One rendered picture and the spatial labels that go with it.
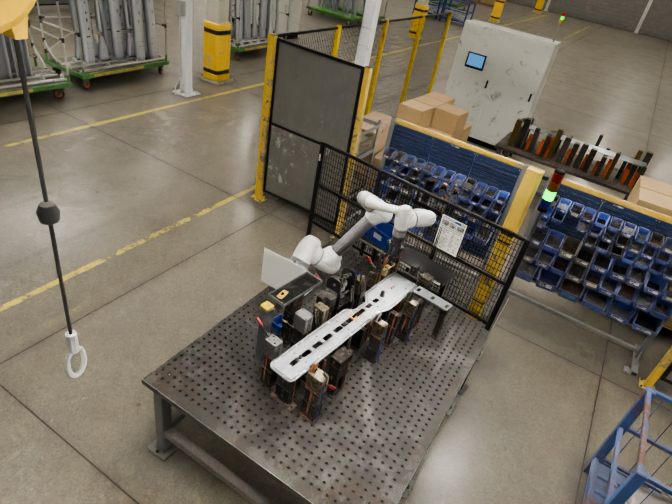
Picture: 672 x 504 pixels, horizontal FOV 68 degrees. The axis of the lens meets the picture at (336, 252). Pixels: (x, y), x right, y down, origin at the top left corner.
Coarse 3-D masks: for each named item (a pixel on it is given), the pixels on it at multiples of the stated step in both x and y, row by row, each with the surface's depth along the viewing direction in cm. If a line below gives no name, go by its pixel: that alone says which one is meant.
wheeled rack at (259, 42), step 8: (240, 0) 1070; (288, 8) 1219; (232, 16) 1097; (288, 16) 1229; (232, 40) 1177; (248, 40) 1190; (256, 40) 1214; (264, 40) 1231; (232, 48) 1130; (240, 48) 1131; (248, 48) 1151; (256, 48) 1174
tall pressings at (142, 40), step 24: (72, 0) 827; (96, 0) 839; (120, 0) 898; (144, 0) 895; (72, 24) 845; (96, 24) 858; (120, 24) 915; (144, 24) 932; (96, 48) 890; (120, 48) 906; (144, 48) 923
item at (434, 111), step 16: (432, 96) 783; (448, 96) 799; (400, 112) 730; (416, 112) 715; (432, 112) 740; (448, 112) 729; (464, 112) 741; (432, 128) 749; (448, 128) 739; (464, 128) 775
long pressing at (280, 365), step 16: (384, 288) 359; (400, 288) 363; (384, 304) 344; (336, 320) 323; (368, 320) 328; (320, 336) 308; (336, 336) 310; (288, 352) 293; (320, 352) 297; (272, 368) 281; (288, 368) 283; (304, 368) 285
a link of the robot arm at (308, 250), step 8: (304, 240) 382; (312, 240) 382; (296, 248) 384; (304, 248) 379; (312, 248) 380; (320, 248) 386; (296, 256) 380; (304, 256) 379; (312, 256) 382; (320, 256) 385; (312, 264) 388
